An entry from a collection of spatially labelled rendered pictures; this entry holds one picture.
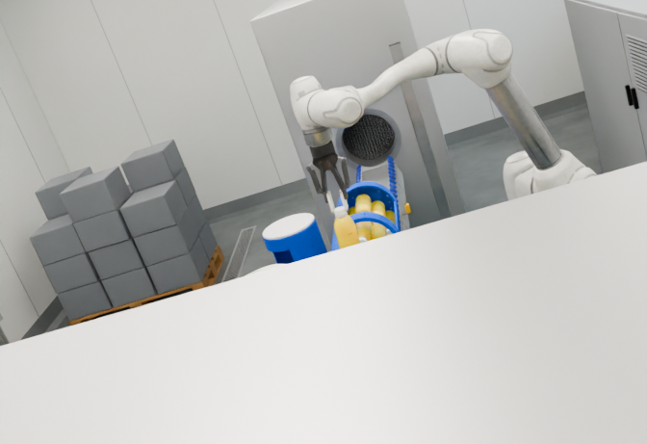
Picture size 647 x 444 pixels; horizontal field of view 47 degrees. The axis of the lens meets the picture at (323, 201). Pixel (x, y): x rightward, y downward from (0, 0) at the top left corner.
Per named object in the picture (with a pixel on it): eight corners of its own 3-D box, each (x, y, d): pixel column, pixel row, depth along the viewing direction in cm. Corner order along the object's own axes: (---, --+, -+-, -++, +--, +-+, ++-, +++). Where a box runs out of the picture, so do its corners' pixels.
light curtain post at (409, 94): (485, 328, 425) (400, 41, 374) (487, 333, 419) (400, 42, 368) (475, 331, 426) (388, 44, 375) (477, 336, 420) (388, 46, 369)
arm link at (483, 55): (568, 186, 278) (617, 191, 259) (544, 217, 274) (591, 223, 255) (463, 21, 247) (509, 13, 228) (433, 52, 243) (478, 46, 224)
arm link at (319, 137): (304, 124, 238) (309, 142, 240) (298, 133, 229) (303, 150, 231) (331, 118, 235) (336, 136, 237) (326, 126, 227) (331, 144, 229)
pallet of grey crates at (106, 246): (224, 258, 681) (174, 138, 646) (208, 297, 606) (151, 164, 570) (105, 294, 698) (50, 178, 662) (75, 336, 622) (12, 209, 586)
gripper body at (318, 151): (335, 136, 236) (343, 163, 239) (310, 142, 239) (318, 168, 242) (330, 143, 230) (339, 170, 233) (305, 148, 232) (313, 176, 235)
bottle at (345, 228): (342, 266, 250) (327, 215, 244) (360, 258, 252) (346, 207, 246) (349, 272, 243) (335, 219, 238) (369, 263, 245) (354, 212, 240)
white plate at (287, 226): (281, 215, 397) (282, 217, 397) (251, 239, 376) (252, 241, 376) (323, 211, 380) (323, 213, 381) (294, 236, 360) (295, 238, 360)
